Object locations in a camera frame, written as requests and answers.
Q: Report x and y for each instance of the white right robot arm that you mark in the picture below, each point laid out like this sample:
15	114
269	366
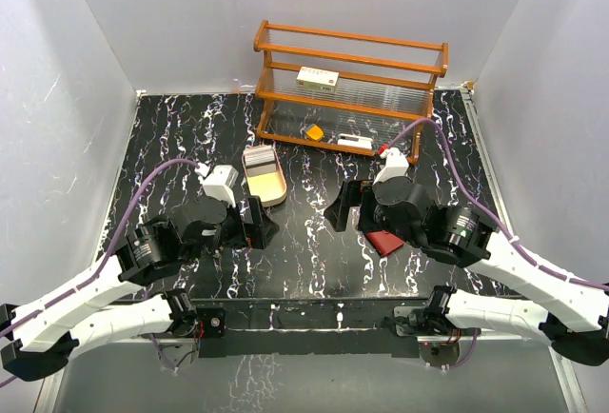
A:
558	310

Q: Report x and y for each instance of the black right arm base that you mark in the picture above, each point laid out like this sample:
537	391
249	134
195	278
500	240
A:
442	345

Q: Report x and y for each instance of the red card holder wallet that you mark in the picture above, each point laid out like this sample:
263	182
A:
385	243

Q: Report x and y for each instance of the beige oval card tray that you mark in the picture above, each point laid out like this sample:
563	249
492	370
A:
267	182

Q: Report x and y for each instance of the white stapler on shelf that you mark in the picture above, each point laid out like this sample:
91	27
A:
354	141

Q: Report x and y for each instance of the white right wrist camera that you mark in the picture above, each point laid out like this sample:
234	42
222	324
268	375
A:
395	164

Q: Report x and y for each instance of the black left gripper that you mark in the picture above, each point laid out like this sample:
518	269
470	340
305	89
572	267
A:
259	230

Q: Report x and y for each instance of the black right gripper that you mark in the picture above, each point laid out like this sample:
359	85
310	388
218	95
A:
349	196

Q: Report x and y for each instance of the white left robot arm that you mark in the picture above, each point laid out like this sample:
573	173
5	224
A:
76	317

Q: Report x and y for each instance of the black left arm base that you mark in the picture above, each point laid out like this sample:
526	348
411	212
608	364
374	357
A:
209	327

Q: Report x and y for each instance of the orange yellow small block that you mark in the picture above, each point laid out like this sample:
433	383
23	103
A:
314	133

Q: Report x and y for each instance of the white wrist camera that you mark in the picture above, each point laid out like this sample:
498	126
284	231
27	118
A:
218	182
395	164

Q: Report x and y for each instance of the orange wooden shelf rack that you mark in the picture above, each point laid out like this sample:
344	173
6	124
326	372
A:
384	84

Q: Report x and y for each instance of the white red medicine box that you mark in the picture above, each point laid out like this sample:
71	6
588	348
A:
317	79

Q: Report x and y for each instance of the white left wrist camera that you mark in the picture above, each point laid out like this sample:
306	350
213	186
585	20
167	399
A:
218	182

